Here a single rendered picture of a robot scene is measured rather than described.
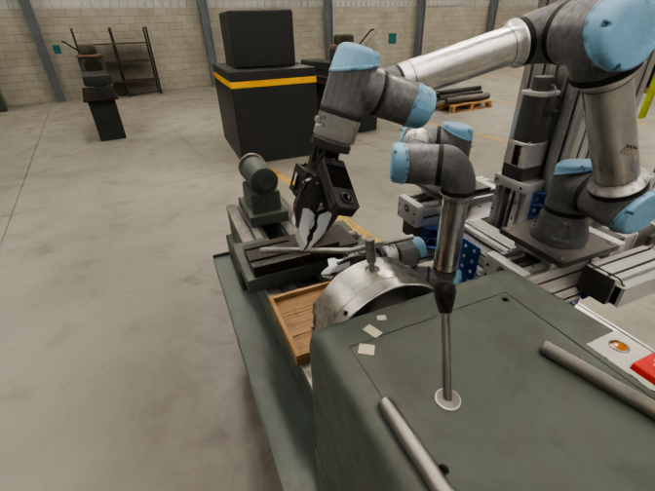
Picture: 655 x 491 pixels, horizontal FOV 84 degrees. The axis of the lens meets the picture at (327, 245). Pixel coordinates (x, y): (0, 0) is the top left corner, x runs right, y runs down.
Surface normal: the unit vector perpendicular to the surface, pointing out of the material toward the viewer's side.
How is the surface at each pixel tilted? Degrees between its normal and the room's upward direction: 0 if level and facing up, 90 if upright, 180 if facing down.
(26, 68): 90
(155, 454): 0
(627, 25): 83
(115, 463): 0
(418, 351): 0
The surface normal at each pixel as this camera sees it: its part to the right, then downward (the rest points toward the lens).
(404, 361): -0.03, -0.86
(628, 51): 0.16, 0.40
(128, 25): 0.51, 0.43
